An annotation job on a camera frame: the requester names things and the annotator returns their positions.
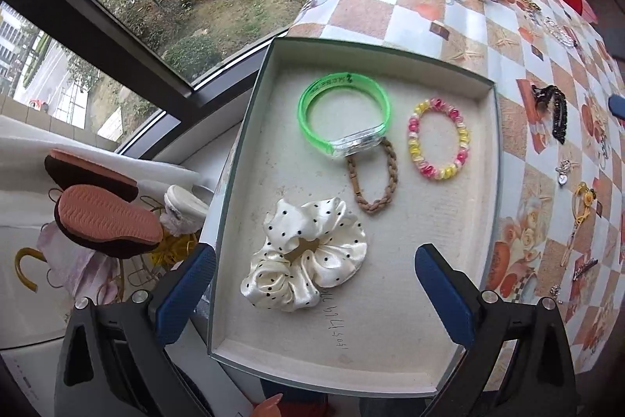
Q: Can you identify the small black claw clip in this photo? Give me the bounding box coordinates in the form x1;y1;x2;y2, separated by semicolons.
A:
531;85;559;110

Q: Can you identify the silver heart charm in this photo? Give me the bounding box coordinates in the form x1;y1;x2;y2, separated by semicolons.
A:
555;159;577;187

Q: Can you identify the yellow flower hair tie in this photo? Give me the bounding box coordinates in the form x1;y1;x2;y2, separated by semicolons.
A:
571;181;599;228

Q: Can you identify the brown braided hair tie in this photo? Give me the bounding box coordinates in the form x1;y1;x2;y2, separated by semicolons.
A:
346;136;400;216

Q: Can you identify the pink yellow beaded bracelet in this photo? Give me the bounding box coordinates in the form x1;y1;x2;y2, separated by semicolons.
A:
407;96;471;181

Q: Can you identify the dark metal alligator clip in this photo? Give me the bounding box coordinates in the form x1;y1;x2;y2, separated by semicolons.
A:
572;258;598;281

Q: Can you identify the gold scissor-shaped hair clip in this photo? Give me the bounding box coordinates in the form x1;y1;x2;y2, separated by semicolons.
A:
561;221;580;268

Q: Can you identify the cream polka dot scrunchie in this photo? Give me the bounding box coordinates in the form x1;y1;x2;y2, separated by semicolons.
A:
241;197;369;312

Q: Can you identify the green translucent bangle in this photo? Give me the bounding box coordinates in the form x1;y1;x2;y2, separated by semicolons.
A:
296;72;392;159

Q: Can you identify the grey-green jewelry box tray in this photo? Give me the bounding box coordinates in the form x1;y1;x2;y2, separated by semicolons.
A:
207;38;501;397

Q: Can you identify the person's left hand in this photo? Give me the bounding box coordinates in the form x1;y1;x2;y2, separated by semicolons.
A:
250;394;283;417

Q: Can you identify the small silver earring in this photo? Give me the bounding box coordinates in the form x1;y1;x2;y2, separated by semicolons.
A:
549;285;561;301

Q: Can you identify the white slipper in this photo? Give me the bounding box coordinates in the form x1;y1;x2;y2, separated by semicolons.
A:
160;184;209;236

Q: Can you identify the brown-soled slipper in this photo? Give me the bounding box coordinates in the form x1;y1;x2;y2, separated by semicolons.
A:
43;149;139;202
54;184;164;259

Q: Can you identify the gold bow hair clip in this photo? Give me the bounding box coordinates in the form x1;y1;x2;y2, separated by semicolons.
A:
516;0;541;14

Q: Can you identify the patterned checkered tablecloth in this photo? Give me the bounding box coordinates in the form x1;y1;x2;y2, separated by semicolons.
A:
287;0;625;391

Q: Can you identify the clear crystal bead bracelet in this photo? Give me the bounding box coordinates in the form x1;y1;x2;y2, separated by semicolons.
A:
539;16;579;49

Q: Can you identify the yellow umbrella handle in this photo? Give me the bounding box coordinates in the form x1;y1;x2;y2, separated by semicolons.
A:
12;246;48;294

